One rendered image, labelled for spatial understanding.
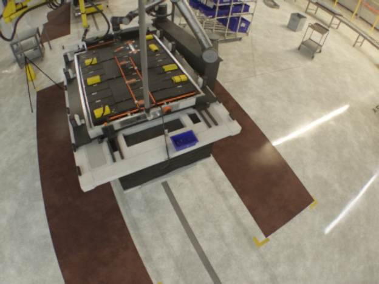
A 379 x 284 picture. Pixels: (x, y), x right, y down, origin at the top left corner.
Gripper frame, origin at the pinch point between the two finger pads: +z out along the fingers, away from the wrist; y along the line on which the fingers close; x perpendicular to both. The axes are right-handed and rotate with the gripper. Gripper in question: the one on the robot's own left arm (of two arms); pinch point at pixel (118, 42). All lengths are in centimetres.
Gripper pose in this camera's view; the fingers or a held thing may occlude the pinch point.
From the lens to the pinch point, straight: 310.7
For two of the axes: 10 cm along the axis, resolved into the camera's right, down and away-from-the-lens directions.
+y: 8.1, 5.1, -2.8
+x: 5.8, -6.3, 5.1
